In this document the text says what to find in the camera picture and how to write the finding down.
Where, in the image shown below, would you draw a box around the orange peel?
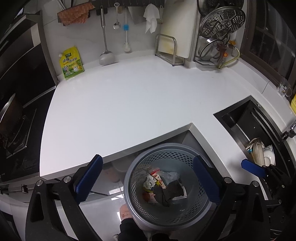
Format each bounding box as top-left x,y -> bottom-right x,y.
142,192 -> 150,202

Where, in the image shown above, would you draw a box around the clear plastic bag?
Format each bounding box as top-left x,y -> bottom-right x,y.
158,171 -> 180,186

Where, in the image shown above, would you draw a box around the steel cutting board rack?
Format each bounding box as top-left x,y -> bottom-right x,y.
154,34 -> 185,67

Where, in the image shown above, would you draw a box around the steel kitchen sink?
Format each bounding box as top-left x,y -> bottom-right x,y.
214,96 -> 295,177

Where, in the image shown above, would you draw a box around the dark grey cloth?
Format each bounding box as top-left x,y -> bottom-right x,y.
152,180 -> 184,207

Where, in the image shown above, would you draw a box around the steel cleaver blade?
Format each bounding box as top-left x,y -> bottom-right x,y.
128,6 -> 146,25

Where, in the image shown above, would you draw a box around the white hanging towel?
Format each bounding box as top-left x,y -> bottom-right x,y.
144,4 -> 159,34

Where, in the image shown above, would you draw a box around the blue white bottle brush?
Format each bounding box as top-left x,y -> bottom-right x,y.
123,8 -> 132,53

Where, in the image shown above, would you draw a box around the clear glass mug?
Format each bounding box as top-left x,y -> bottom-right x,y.
277,78 -> 292,97

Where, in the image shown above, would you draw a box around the dirty dishes in sink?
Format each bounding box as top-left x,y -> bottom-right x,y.
245,138 -> 276,167

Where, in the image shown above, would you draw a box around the white cutting board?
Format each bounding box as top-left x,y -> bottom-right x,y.
160,0 -> 197,59

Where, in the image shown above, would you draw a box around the black wall utensil rail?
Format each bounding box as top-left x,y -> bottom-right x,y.
87,0 -> 165,14

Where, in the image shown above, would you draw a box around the grey perforated trash bin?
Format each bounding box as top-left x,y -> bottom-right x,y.
124,143 -> 213,231

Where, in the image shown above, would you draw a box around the white paper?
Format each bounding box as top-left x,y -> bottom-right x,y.
143,174 -> 157,190

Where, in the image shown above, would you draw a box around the black stove hob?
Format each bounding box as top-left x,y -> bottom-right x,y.
1,90 -> 55,182

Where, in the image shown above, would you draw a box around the steel steamer tray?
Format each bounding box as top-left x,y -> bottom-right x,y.
199,6 -> 246,38

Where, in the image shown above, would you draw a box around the steel ladle spatula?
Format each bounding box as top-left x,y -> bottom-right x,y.
99,5 -> 116,66

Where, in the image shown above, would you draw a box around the yellow gas hose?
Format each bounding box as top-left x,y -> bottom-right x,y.
217,41 -> 241,70

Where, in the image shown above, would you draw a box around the orange patterned dish cloth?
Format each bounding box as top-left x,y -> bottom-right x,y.
57,2 -> 95,26

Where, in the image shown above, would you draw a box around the red white wrapper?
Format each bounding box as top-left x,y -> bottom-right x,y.
150,169 -> 166,189

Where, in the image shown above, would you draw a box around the steel pot lid rack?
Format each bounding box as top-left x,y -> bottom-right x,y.
194,0 -> 241,67

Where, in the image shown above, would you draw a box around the small steel spoon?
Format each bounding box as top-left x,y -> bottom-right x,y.
113,2 -> 121,30

